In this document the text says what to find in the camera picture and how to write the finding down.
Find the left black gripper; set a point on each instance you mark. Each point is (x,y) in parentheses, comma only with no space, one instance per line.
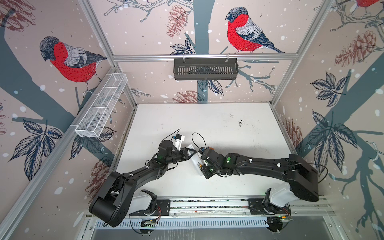
(184,154)

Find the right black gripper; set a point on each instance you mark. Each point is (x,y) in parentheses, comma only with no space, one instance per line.
(206,172)

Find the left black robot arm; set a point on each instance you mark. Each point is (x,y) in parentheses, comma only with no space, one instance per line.
(113,200)

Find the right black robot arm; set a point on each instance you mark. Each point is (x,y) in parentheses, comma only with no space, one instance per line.
(300,179)

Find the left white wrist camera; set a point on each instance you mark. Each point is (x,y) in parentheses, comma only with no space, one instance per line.
(178,141)

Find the aluminium front rail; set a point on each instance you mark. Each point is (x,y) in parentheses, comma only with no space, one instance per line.
(210,207)

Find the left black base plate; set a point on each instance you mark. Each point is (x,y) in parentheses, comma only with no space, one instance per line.
(157,208)

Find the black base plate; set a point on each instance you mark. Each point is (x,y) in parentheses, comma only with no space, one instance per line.
(157,208)
(257,206)

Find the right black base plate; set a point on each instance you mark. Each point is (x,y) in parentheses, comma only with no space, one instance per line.
(257,206)

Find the white slotted cable duct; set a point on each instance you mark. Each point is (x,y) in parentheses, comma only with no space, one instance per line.
(187,223)

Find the black wall basket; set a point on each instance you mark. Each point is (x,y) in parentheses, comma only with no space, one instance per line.
(206,69)

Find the white wire mesh basket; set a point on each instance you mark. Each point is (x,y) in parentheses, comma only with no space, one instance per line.
(99,112)

